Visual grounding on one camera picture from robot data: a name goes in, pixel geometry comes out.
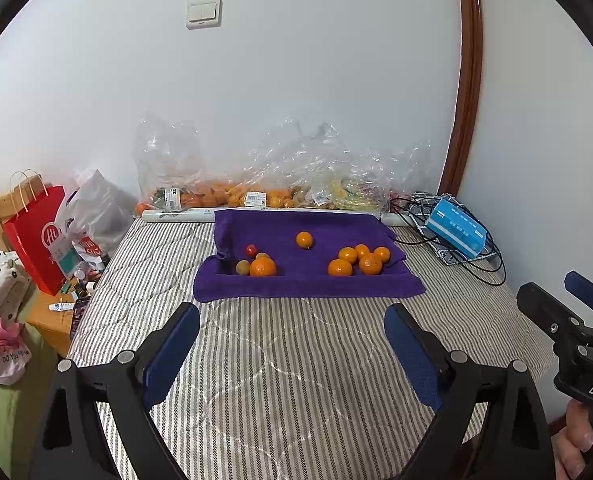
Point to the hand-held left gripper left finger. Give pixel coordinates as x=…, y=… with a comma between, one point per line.
x=171, y=350

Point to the small green fruit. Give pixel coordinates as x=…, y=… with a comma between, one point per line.
x=242, y=267

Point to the white paper roll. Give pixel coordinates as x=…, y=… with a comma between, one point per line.
x=176, y=216

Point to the clear bag of yellow fruit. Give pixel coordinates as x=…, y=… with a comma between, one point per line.
x=336, y=180

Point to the blue tissue box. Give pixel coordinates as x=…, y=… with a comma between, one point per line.
x=456, y=227

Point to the light green blanket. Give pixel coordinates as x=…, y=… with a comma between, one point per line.
x=11, y=410

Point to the dark booklet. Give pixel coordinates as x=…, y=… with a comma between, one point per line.
x=80, y=315

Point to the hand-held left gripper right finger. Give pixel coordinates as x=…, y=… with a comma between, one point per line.
x=414, y=355

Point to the red paper bag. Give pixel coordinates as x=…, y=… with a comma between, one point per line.
x=31, y=250

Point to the brown wooden door frame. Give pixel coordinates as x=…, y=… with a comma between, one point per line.
x=469, y=85

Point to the white tube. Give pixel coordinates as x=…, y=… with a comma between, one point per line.
x=61, y=306

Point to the purple towel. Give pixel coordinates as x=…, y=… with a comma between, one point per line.
x=276, y=287

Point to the clear bag of tangerines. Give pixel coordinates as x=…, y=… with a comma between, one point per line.
x=261, y=180

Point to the white plastic bag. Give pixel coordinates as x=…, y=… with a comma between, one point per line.
x=101, y=205

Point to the person's right hand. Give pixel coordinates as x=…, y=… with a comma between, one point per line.
x=573, y=440

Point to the small red tomato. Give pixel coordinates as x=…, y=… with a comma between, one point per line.
x=250, y=249

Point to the orange mandarin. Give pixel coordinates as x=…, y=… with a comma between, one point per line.
x=262, y=255
x=304, y=239
x=362, y=249
x=383, y=254
x=340, y=267
x=347, y=252
x=370, y=264
x=263, y=268

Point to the clear bag of stemmed oranges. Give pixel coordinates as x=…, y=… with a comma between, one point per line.
x=171, y=170

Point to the clear bag of red fruit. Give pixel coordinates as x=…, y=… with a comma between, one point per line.
x=406, y=175

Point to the wooden nightstand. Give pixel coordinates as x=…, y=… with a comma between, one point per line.
x=46, y=322

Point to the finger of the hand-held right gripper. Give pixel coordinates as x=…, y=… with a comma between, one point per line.
x=541, y=305
x=583, y=285

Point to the white light switch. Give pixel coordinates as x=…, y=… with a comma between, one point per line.
x=204, y=12

